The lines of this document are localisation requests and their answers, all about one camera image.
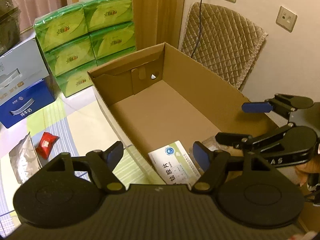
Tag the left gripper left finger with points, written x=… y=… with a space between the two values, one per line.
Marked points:
x=102 y=164

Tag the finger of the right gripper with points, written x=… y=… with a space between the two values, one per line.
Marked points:
x=277 y=141
x=288 y=102

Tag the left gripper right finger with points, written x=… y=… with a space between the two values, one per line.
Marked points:
x=214 y=165

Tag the white green tablet box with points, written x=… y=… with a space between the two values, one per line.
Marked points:
x=173 y=164

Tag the red candy wrapper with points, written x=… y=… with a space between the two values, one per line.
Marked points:
x=46 y=144

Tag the silver foil pouch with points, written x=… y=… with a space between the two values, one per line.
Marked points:
x=24 y=160

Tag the person right hand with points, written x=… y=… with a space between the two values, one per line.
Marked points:
x=303 y=170

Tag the checked tablecloth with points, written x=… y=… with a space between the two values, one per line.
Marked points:
x=77 y=121

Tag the quilted beige chair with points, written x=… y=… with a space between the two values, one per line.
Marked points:
x=223 y=41

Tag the brown cardboard box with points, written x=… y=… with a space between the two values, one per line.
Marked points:
x=159 y=95

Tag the dark blue milk carton box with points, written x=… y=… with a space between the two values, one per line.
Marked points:
x=26 y=102

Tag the light blue milk carton box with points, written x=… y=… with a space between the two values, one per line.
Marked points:
x=21 y=67

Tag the green tissue pack bundle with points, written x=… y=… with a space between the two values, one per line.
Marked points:
x=78 y=37

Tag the black instant noodle bowls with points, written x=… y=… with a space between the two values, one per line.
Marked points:
x=10 y=25

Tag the wall data socket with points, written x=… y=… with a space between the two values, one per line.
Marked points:
x=286 y=19

